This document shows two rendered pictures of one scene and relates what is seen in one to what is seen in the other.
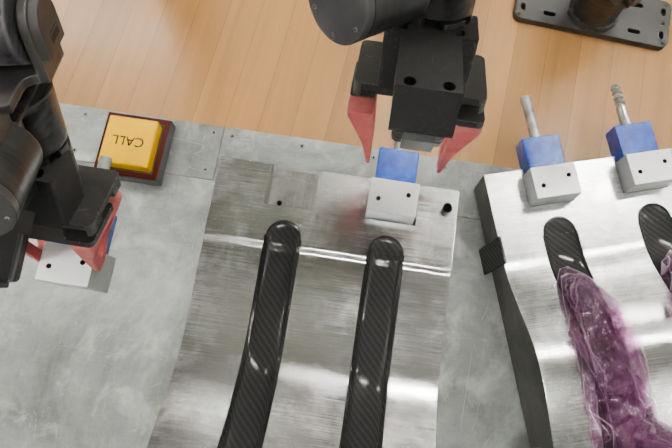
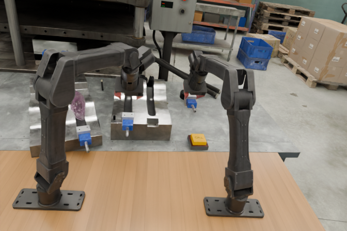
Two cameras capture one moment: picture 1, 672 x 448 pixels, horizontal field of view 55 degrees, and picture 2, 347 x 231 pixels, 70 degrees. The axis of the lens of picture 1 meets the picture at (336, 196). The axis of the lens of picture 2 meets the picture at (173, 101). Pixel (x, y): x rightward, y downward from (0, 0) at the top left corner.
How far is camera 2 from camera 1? 1.10 m
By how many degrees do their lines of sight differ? 77
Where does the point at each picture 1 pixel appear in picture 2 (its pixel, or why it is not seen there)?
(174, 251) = (177, 128)
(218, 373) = (157, 98)
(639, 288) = not seen: hidden behind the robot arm
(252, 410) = (149, 94)
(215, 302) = (162, 106)
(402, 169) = (126, 121)
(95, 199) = (186, 84)
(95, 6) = not seen: hidden behind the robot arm
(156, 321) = (175, 118)
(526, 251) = (91, 122)
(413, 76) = not seen: hidden behind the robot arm
